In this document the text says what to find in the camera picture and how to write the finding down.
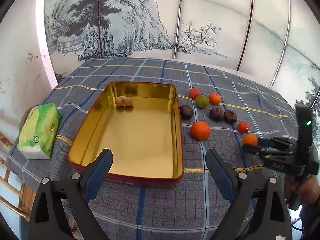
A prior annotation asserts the person's hand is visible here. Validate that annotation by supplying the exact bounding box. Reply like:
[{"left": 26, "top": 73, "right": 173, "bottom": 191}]
[{"left": 284, "top": 175, "right": 319, "bottom": 212}]

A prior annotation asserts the large orange tangerine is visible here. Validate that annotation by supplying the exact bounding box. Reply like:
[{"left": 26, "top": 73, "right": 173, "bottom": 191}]
[{"left": 190, "top": 121, "right": 210, "bottom": 141}]

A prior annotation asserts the gold metal tin tray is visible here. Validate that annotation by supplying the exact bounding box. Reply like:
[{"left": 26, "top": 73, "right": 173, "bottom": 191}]
[{"left": 68, "top": 81, "right": 183, "bottom": 187}]

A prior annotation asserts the left tan longan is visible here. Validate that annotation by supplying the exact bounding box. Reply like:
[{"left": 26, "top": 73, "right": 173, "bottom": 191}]
[{"left": 114, "top": 96, "right": 124, "bottom": 107}]

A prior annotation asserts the small orange mandarin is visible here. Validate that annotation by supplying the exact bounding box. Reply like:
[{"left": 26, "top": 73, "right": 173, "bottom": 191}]
[{"left": 208, "top": 93, "right": 222, "bottom": 105}]

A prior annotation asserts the green tomato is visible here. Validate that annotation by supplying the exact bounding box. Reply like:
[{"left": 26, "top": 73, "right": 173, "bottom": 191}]
[{"left": 195, "top": 94, "right": 209, "bottom": 109}]

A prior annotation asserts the right tan longan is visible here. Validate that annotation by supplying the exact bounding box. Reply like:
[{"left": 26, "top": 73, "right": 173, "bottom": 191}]
[{"left": 123, "top": 97, "right": 133, "bottom": 107}]

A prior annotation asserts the blue plaid tablecloth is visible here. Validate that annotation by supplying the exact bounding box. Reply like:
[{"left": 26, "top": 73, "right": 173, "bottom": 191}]
[{"left": 7, "top": 57, "right": 298, "bottom": 239}]

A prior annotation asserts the red cherry tomato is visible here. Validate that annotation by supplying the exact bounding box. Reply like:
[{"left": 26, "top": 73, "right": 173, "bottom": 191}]
[{"left": 189, "top": 87, "right": 200, "bottom": 100}]

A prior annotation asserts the red tomato with stem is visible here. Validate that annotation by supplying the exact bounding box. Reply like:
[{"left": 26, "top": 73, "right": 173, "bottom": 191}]
[{"left": 238, "top": 121, "right": 249, "bottom": 134}]

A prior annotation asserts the landscape painted folding screen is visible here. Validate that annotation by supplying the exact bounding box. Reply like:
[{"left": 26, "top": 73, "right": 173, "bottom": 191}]
[{"left": 43, "top": 0, "right": 319, "bottom": 111}]

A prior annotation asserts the wooden chair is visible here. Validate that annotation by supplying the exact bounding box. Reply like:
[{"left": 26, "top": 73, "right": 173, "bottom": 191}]
[{"left": 1, "top": 133, "right": 35, "bottom": 222}]

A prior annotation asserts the tan longan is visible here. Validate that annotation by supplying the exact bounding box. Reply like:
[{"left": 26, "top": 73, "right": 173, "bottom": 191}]
[
  {"left": 123, "top": 97, "right": 133, "bottom": 107},
  {"left": 114, "top": 96, "right": 124, "bottom": 107}
]

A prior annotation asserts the green tissue pack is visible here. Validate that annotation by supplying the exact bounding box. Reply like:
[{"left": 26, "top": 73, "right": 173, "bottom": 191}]
[{"left": 17, "top": 103, "right": 61, "bottom": 159}]

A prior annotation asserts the small orange tangerine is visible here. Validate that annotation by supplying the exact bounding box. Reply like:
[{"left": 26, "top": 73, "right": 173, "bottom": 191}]
[{"left": 241, "top": 134, "right": 259, "bottom": 146}]

